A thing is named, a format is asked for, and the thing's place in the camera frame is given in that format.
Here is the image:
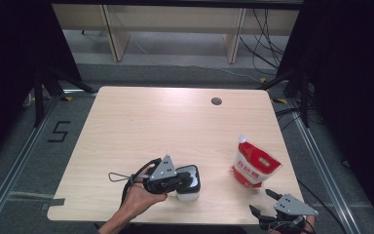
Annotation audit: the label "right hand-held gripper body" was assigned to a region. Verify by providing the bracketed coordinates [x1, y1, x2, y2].
[259, 193, 319, 234]

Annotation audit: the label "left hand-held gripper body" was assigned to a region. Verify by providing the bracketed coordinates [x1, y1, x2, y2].
[143, 154, 191, 195]

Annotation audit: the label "clear jar with black lid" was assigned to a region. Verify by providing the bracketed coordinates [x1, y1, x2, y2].
[174, 164, 202, 202]

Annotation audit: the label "red and white spouted pouch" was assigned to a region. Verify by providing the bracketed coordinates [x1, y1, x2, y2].
[232, 135, 282, 189]

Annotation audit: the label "person's right hand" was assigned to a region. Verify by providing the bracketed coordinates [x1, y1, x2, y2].
[300, 215, 317, 234]

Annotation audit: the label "person's left hand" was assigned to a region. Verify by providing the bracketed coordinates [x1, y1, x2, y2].
[122, 164, 168, 218]

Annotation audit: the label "person's dark clothing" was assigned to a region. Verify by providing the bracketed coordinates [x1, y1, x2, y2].
[93, 223, 247, 234]

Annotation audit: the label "black metal stand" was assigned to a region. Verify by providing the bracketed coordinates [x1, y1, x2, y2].
[33, 66, 97, 128]
[257, 69, 311, 129]

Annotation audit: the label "grey tape strip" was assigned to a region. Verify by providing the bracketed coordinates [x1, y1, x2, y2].
[41, 198, 66, 211]

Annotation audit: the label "black curtain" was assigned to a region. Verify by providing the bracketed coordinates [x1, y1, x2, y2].
[276, 0, 374, 234]
[0, 0, 83, 170]

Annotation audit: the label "light wooden shelf unit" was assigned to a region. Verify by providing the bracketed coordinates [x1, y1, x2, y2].
[52, 3, 301, 64]

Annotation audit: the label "left gripper black wrist strap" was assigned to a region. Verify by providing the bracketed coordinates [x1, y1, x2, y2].
[108, 157, 162, 209]

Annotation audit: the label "thin black cable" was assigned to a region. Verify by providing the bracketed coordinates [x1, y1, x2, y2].
[297, 179, 350, 234]

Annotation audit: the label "aluminium floor rail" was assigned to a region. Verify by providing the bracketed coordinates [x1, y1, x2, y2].
[0, 97, 61, 234]
[288, 97, 361, 234]

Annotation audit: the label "black floor cables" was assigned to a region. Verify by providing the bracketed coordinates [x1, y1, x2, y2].
[274, 106, 324, 132]

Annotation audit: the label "bundle of black cables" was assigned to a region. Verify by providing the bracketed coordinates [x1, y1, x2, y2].
[239, 8, 289, 77]

